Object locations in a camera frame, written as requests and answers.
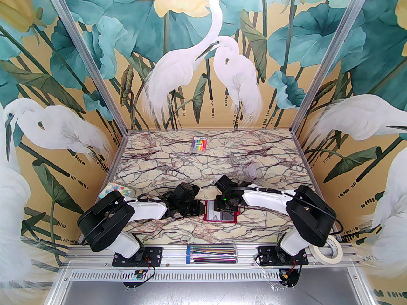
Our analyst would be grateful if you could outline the pack of coloured markers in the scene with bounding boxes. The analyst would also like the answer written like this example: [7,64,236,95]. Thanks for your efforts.
[191,136,208,153]

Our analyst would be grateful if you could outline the clear plastic card box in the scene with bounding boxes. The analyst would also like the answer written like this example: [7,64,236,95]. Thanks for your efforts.
[235,165,259,181]

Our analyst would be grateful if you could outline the white printed card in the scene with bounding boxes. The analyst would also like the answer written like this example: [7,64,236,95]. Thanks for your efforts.
[207,202,223,221]

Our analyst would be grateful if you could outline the white masking tape roll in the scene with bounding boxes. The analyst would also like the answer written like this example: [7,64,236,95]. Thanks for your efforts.
[311,236,343,264]

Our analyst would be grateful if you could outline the perforated metal strip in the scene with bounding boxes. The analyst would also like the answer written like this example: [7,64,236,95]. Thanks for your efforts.
[64,268,355,282]

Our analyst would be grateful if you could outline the aluminium mounting rail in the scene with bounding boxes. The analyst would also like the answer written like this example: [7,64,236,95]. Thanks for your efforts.
[60,243,361,270]

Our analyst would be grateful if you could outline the aluminium frame post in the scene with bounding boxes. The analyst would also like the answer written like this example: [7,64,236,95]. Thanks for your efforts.
[41,0,129,134]
[291,0,377,134]

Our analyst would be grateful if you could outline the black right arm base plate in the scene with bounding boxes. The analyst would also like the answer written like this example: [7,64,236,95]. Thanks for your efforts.
[256,246,309,266]

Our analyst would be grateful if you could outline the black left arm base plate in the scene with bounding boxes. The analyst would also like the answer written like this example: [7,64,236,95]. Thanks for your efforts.
[112,246,163,268]

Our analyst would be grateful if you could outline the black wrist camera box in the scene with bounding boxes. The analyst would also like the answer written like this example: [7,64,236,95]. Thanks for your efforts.
[174,183,201,202]
[216,175,238,192]

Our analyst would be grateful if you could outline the red leather card holder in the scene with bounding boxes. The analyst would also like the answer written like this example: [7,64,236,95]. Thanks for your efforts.
[203,200,239,224]

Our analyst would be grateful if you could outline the colourful printed tissue pack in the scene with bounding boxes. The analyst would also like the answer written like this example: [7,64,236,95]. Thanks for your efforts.
[98,183,134,199]

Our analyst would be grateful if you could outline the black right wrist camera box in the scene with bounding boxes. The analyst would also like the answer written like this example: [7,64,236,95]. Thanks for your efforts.
[216,175,238,192]

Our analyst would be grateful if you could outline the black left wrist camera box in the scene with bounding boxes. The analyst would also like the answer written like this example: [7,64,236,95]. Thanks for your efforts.
[174,183,201,202]

